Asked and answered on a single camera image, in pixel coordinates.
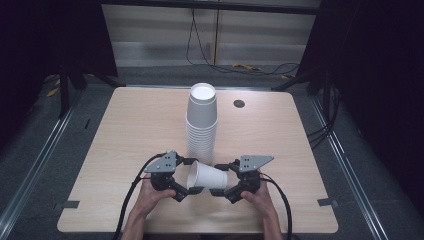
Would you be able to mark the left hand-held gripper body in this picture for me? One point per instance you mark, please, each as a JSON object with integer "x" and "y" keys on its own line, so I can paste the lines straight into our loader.
{"x": 163, "y": 166}

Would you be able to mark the metal floor rail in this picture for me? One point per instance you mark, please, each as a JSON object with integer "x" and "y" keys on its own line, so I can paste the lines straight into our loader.
{"x": 350, "y": 166}
{"x": 36, "y": 166}

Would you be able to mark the stack of white paper cups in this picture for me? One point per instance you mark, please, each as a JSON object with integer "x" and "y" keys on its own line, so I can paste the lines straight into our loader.
{"x": 201, "y": 126}

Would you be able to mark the round dark table grommet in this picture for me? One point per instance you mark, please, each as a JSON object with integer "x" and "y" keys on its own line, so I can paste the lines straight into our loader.
{"x": 239, "y": 103}

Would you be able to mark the yellow floor tape piece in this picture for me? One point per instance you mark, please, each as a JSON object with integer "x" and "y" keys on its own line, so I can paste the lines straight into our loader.
{"x": 52, "y": 92}
{"x": 245, "y": 66}

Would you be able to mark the black metal stand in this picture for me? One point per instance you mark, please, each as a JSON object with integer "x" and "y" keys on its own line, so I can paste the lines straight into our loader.
{"x": 320, "y": 83}
{"x": 65, "y": 90}

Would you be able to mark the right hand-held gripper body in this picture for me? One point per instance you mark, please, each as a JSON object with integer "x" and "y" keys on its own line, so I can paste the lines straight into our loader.
{"x": 250, "y": 166}

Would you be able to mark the black curtain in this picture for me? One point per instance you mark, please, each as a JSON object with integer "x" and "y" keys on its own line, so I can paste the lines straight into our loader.
{"x": 50, "y": 40}
{"x": 373, "y": 83}

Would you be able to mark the grey tape strip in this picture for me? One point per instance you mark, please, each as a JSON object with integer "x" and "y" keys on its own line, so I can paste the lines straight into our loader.
{"x": 327, "y": 202}
{"x": 70, "y": 204}

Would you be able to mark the person's right hand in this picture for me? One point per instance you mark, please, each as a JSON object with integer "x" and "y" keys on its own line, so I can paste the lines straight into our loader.
{"x": 263, "y": 201}

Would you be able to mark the single white paper cup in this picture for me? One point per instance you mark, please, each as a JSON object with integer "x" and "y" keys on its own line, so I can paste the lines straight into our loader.
{"x": 208, "y": 176}

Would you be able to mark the person's left hand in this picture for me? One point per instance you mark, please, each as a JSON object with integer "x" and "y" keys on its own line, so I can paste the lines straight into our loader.
{"x": 150, "y": 200}

